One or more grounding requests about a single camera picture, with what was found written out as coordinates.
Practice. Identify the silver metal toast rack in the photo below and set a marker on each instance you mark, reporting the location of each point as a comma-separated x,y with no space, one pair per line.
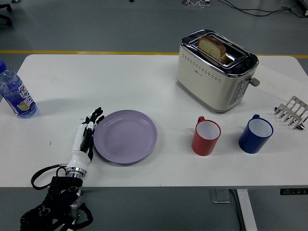
297,106

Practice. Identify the clear blue-label drink bottle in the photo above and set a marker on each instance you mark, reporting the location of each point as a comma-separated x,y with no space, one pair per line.
14,89

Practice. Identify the blue enamel mug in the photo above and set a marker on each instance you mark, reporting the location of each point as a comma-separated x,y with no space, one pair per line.
251,143

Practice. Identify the white paper sheet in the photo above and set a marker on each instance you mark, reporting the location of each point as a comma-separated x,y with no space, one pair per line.
279,83

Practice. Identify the black table control panel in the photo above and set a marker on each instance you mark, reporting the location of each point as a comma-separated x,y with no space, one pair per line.
293,191

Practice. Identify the cream chrome toaster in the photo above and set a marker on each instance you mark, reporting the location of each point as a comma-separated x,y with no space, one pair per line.
204,81

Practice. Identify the red enamel mug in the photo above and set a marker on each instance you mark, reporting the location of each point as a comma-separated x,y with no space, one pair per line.
203,145

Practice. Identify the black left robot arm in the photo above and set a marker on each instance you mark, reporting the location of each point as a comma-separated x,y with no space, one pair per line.
62,192

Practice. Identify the white stand base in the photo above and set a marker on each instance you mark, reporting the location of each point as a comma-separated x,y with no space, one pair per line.
192,2

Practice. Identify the grey floor outlet box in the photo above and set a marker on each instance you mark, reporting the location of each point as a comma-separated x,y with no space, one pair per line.
220,196

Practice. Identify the white table leg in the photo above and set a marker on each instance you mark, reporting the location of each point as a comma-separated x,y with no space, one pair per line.
247,211
79,192

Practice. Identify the black office chair base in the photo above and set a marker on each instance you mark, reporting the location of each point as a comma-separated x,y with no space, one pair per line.
6,18

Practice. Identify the brown bread slice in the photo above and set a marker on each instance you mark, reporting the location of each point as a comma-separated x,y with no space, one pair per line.
211,47

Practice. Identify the purple round plate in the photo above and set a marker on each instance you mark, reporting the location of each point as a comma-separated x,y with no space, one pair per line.
125,137

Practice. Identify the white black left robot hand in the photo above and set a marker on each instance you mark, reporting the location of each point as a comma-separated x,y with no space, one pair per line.
78,157

